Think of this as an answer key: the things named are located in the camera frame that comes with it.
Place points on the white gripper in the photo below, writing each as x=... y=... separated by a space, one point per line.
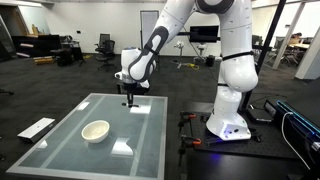
x=119 y=76

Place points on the black marker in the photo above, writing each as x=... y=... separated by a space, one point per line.
x=134 y=105

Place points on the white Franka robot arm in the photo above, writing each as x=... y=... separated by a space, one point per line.
x=233 y=66

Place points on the white bowl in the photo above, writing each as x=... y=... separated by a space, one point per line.
x=95 y=131

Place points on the black box with blue light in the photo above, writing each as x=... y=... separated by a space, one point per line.
x=143 y=91

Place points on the black office chair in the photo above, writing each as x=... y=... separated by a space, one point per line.
x=106 y=53

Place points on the white tape strip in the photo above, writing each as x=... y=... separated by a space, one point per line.
x=73 y=131
x=141 y=140

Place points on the grey office chair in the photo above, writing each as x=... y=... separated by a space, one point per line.
x=104 y=37

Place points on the whiteboard on stand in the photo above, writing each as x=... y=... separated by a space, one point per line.
x=146 y=23

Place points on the black low cart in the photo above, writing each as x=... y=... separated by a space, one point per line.
x=63 y=56

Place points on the black waste bin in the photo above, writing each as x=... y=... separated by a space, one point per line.
x=210 y=61

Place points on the yellow wooden planks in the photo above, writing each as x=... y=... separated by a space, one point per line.
x=44 y=60

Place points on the black monitor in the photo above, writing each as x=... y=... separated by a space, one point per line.
x=204 y=34

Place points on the black desk cabinet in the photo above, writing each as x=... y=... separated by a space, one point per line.
x=36 y=45

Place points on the small black box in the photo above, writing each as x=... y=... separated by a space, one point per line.
x=258 y=115

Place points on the black mounting pole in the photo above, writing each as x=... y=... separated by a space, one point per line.
x=266 y=43

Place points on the black console with blue strip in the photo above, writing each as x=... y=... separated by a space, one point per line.
x=300 y=130

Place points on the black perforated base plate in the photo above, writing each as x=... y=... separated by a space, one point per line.
x=266 y=143

